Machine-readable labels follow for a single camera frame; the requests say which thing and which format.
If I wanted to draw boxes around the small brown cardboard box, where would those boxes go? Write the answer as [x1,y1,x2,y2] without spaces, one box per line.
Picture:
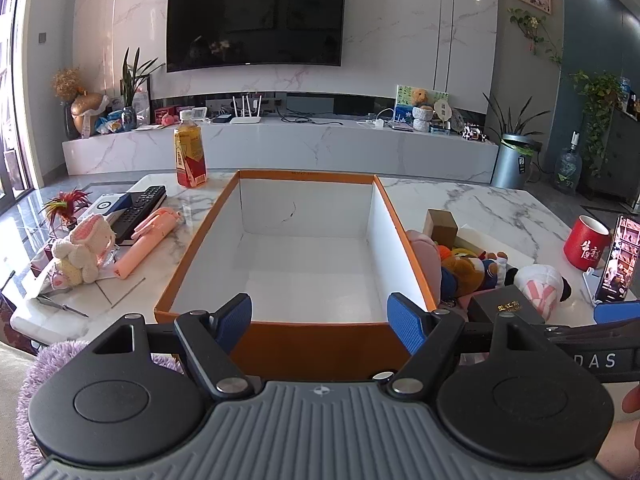
[424,208,459,247]

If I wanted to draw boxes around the crochet bunny plush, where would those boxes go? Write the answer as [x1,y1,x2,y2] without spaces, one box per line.
[51,214,117,287]

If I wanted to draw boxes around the blue and white box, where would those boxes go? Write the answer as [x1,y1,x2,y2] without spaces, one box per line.
[89,192,137,225]

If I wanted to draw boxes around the black gift box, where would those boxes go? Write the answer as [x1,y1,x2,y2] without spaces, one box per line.
[469,285,547,327]

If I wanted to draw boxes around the wall-mounted television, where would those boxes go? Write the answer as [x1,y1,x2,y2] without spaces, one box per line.
[166,0,347,73]

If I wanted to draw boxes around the clear water jug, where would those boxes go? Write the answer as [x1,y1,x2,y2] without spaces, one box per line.
[556,131,584,195]

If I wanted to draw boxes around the person's right forearm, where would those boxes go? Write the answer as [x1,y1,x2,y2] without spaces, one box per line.
[595,417,640,472]

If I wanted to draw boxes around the long-leaf plant in grey planter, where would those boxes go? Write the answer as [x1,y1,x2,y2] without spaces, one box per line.
[482,91,543,189]

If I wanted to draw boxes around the tea bottle red label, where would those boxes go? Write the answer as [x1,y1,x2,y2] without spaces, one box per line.
[173,112,208,189]

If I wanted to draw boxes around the black remote control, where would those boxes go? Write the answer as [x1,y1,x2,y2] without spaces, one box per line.
[114,186,167,242]

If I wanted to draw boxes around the red feather ornament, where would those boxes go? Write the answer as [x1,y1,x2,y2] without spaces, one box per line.
[40,187,93,231]

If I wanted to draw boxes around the white marble television cabinet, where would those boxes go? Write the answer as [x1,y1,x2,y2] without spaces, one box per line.
[61,119,501,184]

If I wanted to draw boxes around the gold vase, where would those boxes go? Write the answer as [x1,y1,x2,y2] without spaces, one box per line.
[70,91,110,138]

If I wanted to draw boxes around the dried flower bunch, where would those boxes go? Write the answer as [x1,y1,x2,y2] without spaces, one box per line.
[52,67,86,103]

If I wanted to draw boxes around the small bear in white pot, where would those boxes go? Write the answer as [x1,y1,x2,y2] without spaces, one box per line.
[411,89,435,133]

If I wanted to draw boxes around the brown bear plush toy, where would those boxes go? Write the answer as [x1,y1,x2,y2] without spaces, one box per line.
[440,245,508,297]

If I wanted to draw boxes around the pink selfie stick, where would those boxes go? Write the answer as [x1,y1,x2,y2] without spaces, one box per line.
[114,208,181,279]

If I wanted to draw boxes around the orange cardboard box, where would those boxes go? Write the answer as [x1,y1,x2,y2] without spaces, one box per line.
[153,170,468,383]

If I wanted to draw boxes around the dark side cabinet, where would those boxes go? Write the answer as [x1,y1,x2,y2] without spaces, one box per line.
[582,107,640,206]

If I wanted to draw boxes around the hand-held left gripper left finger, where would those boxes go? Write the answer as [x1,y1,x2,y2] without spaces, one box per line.
[92,292,256,401]

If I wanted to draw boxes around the smartphone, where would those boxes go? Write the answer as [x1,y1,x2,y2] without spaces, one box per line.
[595,215,640,306]

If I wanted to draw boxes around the white phone stand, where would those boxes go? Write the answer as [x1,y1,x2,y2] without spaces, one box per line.
[581,267,607,307]

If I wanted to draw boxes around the trailing green potted plant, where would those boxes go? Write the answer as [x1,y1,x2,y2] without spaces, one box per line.
[570,71,626,178]

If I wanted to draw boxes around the potted orchid plant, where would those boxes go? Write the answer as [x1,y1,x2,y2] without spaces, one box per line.
[120,47,166,131]

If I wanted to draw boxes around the hanging vine plant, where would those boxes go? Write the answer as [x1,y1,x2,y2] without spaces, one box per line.
[508,7,563,66]

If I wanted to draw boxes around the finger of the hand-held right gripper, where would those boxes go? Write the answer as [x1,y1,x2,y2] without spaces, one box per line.
[544,301,640,347]

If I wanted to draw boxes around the white and pink plush toy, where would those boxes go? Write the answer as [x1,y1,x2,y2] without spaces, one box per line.
[505,264,572,319]

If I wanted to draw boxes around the red mug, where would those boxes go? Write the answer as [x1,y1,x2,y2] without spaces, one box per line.
[563,215,612,271]

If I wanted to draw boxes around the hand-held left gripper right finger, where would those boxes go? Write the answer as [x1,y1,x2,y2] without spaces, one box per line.
[386,291,551,396]

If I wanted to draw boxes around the painted canvas picture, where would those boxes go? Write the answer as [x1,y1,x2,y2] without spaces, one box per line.
[395,85,449,126]

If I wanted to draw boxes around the white router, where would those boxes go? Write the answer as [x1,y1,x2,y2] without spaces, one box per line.
[229,94,264,125]

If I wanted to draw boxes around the metal scissors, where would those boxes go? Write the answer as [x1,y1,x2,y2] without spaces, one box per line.
[35,294,90,318]

